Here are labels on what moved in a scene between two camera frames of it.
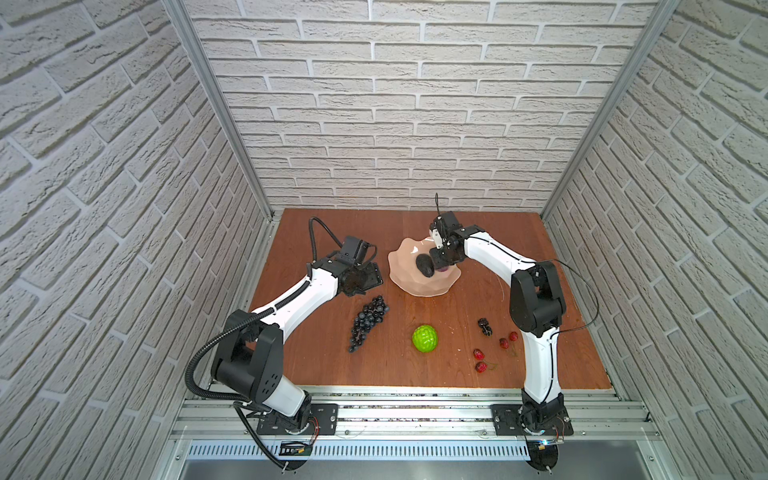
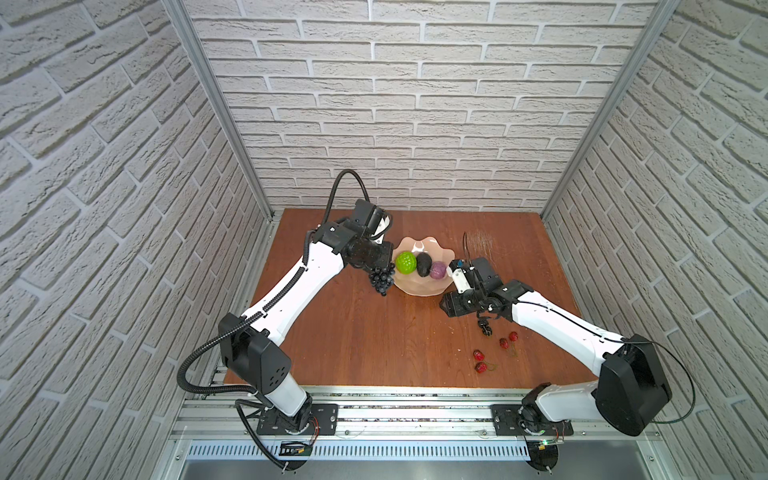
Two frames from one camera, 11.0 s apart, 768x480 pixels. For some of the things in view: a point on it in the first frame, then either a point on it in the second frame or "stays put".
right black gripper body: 443,255 to 466,302
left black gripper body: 370,275 to 379,251
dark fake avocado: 425,264 stays put
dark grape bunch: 372,313 to 382,277
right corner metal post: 664,10 stays put
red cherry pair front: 482,366 stays put
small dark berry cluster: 483,322 stays put
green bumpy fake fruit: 425,338 to 405,262
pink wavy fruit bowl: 403,270 stays put
